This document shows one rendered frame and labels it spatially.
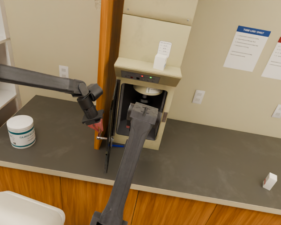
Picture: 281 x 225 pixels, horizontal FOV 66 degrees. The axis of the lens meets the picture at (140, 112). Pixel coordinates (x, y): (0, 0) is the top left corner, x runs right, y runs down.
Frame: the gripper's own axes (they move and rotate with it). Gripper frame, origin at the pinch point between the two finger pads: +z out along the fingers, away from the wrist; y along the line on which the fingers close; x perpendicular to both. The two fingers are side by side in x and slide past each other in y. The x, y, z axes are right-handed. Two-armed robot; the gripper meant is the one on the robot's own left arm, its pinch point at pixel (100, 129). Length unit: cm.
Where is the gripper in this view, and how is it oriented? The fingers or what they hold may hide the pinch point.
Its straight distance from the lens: 108.5
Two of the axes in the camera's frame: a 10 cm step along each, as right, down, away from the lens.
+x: 0.0, 5.6, -8.3
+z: 3.0, 7.9, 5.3
